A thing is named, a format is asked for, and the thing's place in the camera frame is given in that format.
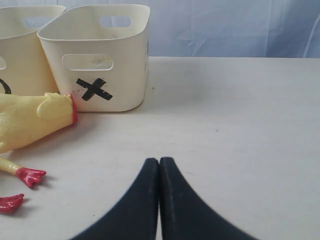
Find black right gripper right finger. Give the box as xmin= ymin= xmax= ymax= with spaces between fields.
xmin=159 ymin=157 xmax=255 ymax=240

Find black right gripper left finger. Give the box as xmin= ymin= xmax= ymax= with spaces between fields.
xmin=73 ymin=158 xmax=160 ymax=240

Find yellow rubber chicken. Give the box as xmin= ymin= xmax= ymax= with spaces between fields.
xmin=0 ymin=157 xmax=47 ymax=214

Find headless yellow rubber chicken body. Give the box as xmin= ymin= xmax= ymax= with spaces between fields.
xmin=0 ymin=92 xmax=78 ymax=153

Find cream bin marked X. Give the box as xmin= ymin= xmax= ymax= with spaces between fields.
xmin=37 ymin=4 xmax=150 ymax=112

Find cream bin marked O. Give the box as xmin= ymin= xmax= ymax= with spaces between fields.
xmin=0 ymin=5 xmax=66 ymax=96

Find white backdrop curtain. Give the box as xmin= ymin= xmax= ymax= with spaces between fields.
xmin=0 ymin=0 xmax=320 ymax=59

